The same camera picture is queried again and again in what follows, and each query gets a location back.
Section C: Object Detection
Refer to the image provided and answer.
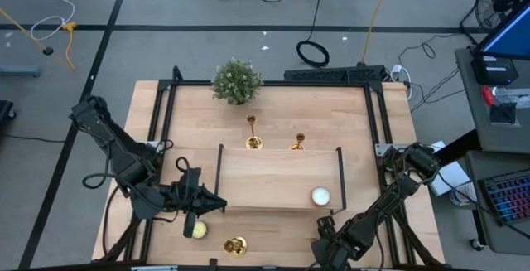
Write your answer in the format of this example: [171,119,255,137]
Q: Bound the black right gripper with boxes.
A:
[311,215,368,271]

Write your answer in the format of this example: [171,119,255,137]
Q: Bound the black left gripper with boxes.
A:
[165,167,228,240]

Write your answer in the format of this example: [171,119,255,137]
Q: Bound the yellow candle dark floral tin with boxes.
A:
[192,220,209,240]

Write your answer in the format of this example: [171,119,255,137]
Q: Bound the short gold candlestick holder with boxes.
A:
[223,235,248,259]

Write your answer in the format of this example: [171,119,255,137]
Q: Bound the white candle patterned tin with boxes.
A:
[311,186,332,207]

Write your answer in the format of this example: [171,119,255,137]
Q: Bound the wooden riser shelf black legs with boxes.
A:
[214,143,348,216]

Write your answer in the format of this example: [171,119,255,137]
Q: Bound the tall gold candlestick holder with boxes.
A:
[245,114,264,151]

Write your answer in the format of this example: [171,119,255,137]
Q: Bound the medium gold candlestick holder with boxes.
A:
[288,133,306,151]

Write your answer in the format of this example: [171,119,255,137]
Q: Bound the potted green plant black pot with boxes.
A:
[210,58,264,107]

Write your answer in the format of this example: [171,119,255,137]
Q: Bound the white cardboard box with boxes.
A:
[428,140,471,197]

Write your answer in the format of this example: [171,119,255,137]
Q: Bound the grey rolling cart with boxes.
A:
[463,150,530,256]

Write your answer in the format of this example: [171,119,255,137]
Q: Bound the black perforated power box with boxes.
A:
[283,64,388,85]

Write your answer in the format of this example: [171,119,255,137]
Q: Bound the white power adapter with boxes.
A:
[388,64,414,101]

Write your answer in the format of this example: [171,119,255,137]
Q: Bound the grey desk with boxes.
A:
[454,46,530,155]

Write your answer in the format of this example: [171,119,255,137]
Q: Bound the black desktop holder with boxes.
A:
[489,102,518,125]

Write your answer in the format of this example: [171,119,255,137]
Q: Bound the grey metal cart base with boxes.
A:
[0,64,41,77]

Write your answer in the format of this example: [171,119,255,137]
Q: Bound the clear plastic bottle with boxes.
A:
[494,86,530,109]

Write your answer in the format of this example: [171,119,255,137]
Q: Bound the black label printer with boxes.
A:
[470,53,519,86]

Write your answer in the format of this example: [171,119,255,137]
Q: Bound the computer monitor blue screen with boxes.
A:
[474,0,530,61]

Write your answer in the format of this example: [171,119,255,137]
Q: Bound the black aluminium table frame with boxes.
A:
[99,65,446,271]

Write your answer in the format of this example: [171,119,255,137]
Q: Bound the coiled black floor cable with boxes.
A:
[295,0,331,69]

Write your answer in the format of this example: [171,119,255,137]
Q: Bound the red handled tool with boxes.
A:
[482,85,497,107]

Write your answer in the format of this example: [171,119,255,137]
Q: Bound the yellow extension cable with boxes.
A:
[0,7,80,71]

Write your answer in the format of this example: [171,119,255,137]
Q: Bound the white floor cable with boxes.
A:
[29,0,76,42]

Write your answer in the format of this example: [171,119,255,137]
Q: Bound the thick yellow hanging cable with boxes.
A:
[362,0,393,63]

